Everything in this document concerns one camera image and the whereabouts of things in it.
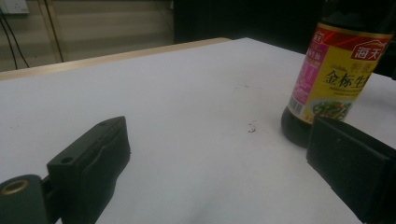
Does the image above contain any black curtain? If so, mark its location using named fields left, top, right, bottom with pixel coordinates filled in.
left=172, top=0, right=396, bottom=80

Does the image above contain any black wall cable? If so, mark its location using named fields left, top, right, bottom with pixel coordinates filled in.
left=0, top=8, right=31, bottom=70

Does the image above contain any white wall socket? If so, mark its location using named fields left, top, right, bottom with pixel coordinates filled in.
left=0, top=0, right=30, bottom=15

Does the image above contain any dark soy sauce bottle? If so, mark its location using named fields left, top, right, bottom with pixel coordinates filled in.
left=280, top=0, right=396, bottom=149

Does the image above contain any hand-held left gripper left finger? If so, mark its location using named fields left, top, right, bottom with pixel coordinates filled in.
left=46, top=115, right=132, bottom=224

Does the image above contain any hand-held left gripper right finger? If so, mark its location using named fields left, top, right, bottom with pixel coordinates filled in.
left=306, top=116, right=396, bottom=224

